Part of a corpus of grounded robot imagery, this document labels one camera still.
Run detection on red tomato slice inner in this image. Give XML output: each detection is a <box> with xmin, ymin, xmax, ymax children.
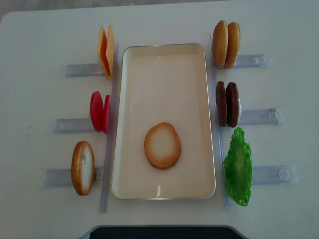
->
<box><xmin>102</xmin><ymin>95</ymin><xmax>111</xmax><ymax>134</ymax></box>

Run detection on white patty pusher block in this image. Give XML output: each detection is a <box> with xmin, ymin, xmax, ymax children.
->
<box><xmin>237</xmin><ymin>98</ymin><xmax>242</xmax><ymax>124</ymax></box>

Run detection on white rectangular tray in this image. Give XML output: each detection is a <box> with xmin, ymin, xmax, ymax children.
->
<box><xmin>112</xmin><ymin>43</ymin><xmax>216</xmax><ymax>200</ymax></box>

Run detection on golden bun slice inner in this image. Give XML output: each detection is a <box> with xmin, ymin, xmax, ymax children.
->
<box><xmin>212</xmin><ymin>20</ymin><xmax>228</xmax><ymax>67</ymax></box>

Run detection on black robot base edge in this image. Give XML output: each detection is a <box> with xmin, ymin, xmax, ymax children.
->
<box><xmin>80</xmin><ymin>225</ymin><xmax>246</xmax><ymax>239</ymax></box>

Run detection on left clear long rail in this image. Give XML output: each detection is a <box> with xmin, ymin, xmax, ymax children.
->
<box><xmin>100</xmin><ymin>40</ymin><xmax>119</xmax><ymax>213</ymax></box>

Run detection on clear patty holder rail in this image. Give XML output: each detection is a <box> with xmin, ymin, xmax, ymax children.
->
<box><xmin>238</xmin><ymin>108</ymin><xmax>284</xmax><ymax>126</ymax></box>

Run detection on clear cheese holder rail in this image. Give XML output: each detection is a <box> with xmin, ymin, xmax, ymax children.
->
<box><xmin>64</xmin><ymin>64</ymin><xmax>105</xmax><ymax>78</ymax></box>

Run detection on brown meat patty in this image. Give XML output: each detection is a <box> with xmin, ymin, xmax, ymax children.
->
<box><xmin>216</xmin><ymin>81</ymin><xmax>227</xmax><ymax>127</ymax></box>
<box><xmin>226</xmin><ymin>82</ymin><xmax>240</xmax><ymax>127</ymax></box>

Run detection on golden bun slice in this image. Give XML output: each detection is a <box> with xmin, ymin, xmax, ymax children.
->
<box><xmin>212</xmin><ymin>20</ymin><xmax>228</xmax><ymax>67</ymax></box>
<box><xmin>224</xmin><ymin>22</ymin><xmax>241</xmax><ymax>69</ymax></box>

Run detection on bread slice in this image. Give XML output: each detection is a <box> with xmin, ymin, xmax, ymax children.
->
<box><xmin>144</xmin><ymin>122</ymin><xmax>181</xmax><ymax>170</ymax></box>
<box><xmin>71</xmin><ymin>141</ymin><xmax>95</xmax><ymax>196</ymax></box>

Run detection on clear tomato holder rail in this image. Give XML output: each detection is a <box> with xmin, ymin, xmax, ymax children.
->
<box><xmin>52</xmin><ymin>118</ymin><xmax>95</xmax><ymax>134</ymax></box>

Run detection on clear bun holder rail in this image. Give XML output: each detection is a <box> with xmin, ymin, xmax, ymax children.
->
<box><xmin>233</xmin><ymin>54</ymin><xmax>270</xmax><ymax>68</ymax></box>

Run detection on brown meat patty outer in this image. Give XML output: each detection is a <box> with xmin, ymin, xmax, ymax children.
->
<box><xmin>226</xmin><ymin>82</ymin><xmax>240</xmax><ymax>127</ymax></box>

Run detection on green lettuce leaf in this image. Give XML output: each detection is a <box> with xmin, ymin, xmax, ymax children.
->
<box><xmin>224</xmin><ymin>127</ymin><xmax>253</xmax><ymax>206</ymax></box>

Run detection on clear long rail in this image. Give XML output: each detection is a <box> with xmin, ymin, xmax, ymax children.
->
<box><xmin>208</xmin><ymin>34</ymin><xmax>229</xmax><ymax>210</ymax></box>
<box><xmin>100</xmin><ymin>40</ymin><xmax>119</xmax><ymax>213</ymax></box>

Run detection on clear bread holder rail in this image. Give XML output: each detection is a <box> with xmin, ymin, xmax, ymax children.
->
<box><xmin>38</xmin><ymin>167</ymin><xmax>103</xmax><ymax>188</ymax></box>

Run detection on brown meat patty inner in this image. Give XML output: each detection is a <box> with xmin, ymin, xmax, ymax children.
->
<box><xmin>216</xmin><ymin>81</ymin><xmax>227</xmax><ymax>127</ymax></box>

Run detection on back cheese slice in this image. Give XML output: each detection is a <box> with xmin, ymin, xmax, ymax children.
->
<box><xmin>97</xmin><ymin>25</ymin><xmax>110</xmax><ymax>79</ymax></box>

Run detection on cheese slice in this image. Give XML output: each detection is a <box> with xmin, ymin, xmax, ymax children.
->
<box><xmin>105</xmin><ymin>24</ymin><xmax>116</xmax><ymax>77</ymax></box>
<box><xmin>97</xmin><ymin>25</ymin><xmax>110</xmax><ymax>79</ymax></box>

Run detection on clear lettuce holder rail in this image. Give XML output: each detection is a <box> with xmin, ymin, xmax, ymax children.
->
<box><xmin>253</xmin><ymin>164</ymin><xmax>298</xmax><ymax>185</ymax></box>

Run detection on front cheese slice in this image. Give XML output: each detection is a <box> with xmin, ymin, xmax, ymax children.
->
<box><xmin>105</xmin><ymin>24</ymin><xmax>116</xmax><ymax>77</ymax></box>

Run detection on golden bun slice outer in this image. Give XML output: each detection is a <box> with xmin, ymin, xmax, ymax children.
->
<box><xmin>224</xmin><ymin>22</ymin><xmax>241</xmax><ymax>69</ymax></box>

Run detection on right clear long rail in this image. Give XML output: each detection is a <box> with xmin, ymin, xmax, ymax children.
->
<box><xmin>208</xmin><ymin>34</ymin><xmax>229</xmax><ymax>210</ymax></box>

